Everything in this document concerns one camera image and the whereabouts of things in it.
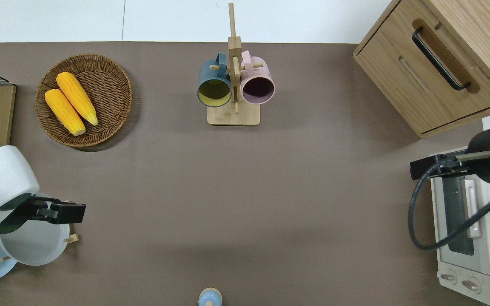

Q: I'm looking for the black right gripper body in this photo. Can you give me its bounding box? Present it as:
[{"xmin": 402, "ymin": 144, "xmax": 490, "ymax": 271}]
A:
[{"xmin": 457, "ymin": 127, "xmax": 490, "ymax": 186}]

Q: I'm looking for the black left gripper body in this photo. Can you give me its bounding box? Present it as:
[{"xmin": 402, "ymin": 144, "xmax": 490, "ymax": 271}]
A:
[{"xmin": 0, "ymin": 193, "xmax": 43, "ymax": 236}]

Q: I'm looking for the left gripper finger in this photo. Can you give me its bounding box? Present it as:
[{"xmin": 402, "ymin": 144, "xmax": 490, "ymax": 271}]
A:
[
  {"xmin": 49, "ymin": 203, "xmax": 86, "ymax": 225},
  {"xmin": 32, "ymin": 199, "xmax": 59, "ymax": 222}
]

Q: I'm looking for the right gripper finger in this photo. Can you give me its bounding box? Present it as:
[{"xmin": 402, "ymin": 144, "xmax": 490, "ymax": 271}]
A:
[
  {"xmin": 410, "ymin": 155, "xmax": 444, "ymax": 181},
  {"xmin": 441, "ymin": 153, "xmax": 469, "ymax": 179}
]

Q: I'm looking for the gray plate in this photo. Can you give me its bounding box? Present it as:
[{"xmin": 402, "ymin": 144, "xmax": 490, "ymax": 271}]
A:
[{"xmin": 0, "ymin": 193, "xmax": 71, "ymax": 266}]

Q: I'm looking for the low wooden plate rack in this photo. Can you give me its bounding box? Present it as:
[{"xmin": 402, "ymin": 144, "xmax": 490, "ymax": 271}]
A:
[{"xmin": 0, "ymin": 200, "xmax": 80, "ymax": 261}]

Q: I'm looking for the wooden cabinet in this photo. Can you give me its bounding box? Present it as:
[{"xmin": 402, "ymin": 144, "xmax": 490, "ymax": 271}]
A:
[{"xmin": 353, "ymin": 0, "xmax": 490, "ymax": 139}]

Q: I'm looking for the yellow corn cob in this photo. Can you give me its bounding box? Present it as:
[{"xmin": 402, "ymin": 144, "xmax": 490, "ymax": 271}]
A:
[
  {"xmin": 56, "ymin": 72, "xmax": 99, "ymax": 126},
  {"xmin": 44, "ymin": 88, "xmax": 86, "ymax": 136}
]

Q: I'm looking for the brown wicker basket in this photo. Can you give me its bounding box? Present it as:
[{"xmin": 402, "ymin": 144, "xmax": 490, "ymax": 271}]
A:
[{"xmin": 35, "ymin": 54, "xmax": 133, "ymax": 148}]

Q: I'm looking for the brown table mat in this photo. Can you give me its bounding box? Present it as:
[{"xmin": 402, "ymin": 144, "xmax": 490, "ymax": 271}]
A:
[{"xmin": 0, "ymin": 41, "xmax": 490, "ymax": 306}]

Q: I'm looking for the small blue bell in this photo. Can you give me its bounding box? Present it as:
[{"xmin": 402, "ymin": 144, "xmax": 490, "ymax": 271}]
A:
[{"xmin": 198, "ymin": 288, "xmax": 223, "ymax": 306}]

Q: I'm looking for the pink mug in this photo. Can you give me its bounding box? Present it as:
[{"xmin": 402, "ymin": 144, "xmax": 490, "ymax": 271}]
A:
[{"xmin": 240, "ymin": 50, "xmax": 276, "ymax": 105}]

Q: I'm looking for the wooden mug tree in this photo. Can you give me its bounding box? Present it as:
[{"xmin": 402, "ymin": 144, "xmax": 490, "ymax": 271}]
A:
[{"xmin": 207, "ymin": 3, "xmax": 265, "ymax": 126}]

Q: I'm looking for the dark blue mug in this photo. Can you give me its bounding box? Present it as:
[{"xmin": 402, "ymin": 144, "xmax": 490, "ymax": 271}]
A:
[{"xmin": 197, "ymin": 53, "xmax": 232, "ymax": 108}]

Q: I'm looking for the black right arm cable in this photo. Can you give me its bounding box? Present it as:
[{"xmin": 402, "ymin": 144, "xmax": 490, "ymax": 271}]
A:
[{"xmin": 408, "ymin": 151, "xmax": 490, "ymax": 251}]

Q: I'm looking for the black cabinet handle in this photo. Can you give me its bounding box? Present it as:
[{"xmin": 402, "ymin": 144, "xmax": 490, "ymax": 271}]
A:
[{"xmin": 412, "ymin": 27, "xmax": 471, "ymax": 91}]

